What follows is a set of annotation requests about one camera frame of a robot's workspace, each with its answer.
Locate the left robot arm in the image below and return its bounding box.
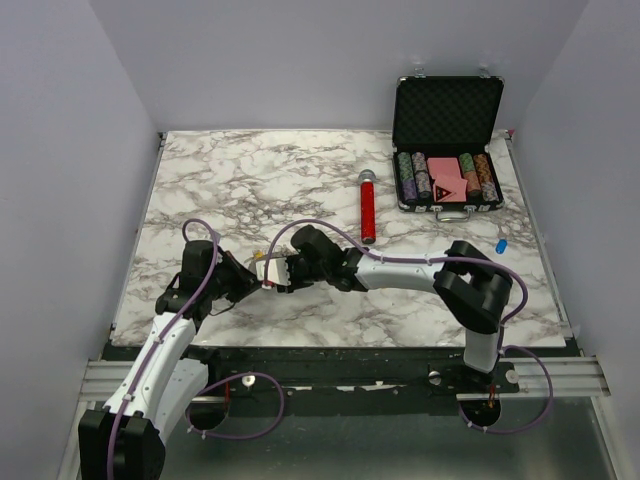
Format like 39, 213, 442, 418
78, 240, 260, 479

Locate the red glitter microphone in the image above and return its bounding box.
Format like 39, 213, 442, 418
358, 169, 376, 245

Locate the pink playing cards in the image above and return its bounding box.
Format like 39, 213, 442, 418
427, 157, 467, 203

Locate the black poker chip case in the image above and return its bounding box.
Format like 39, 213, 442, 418
392, 75, 504, 221

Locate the blue capped key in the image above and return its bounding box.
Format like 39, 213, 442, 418
495, 239, 508, 254

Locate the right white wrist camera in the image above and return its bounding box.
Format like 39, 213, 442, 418
253, 256, 291, 289

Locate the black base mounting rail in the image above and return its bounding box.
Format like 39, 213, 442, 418
188, 347, 519, 426

